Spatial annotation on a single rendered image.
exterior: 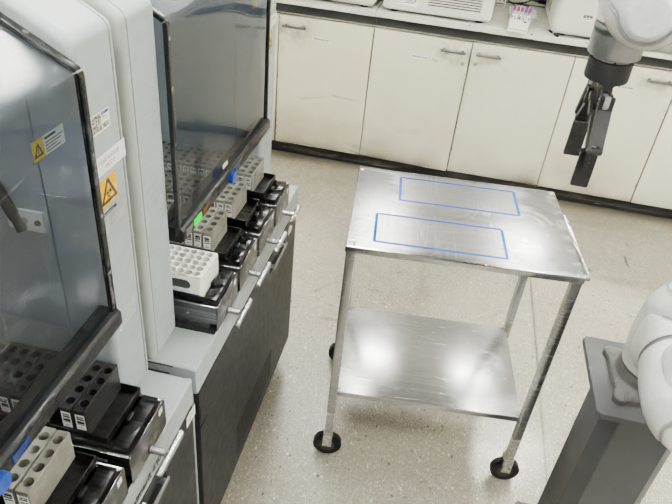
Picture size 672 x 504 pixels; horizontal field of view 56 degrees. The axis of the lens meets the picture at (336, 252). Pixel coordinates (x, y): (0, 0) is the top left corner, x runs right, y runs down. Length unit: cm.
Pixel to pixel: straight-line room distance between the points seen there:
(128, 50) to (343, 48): 256
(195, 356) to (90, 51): 69
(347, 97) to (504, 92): 85
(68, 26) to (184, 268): 64
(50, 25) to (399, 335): 156
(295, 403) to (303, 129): 193
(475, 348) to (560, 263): 60
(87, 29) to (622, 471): 145
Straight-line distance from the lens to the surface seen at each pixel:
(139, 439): 117
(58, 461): 110
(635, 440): 164
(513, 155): 369
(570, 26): 349
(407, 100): 358
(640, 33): 98
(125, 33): 105
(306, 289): 276
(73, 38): 94
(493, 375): 212
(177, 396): 132
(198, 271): 140
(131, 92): 108
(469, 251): 165
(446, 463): 221
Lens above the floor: 170
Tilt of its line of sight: 34 degrees down
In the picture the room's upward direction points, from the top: 6 degrees clockwise
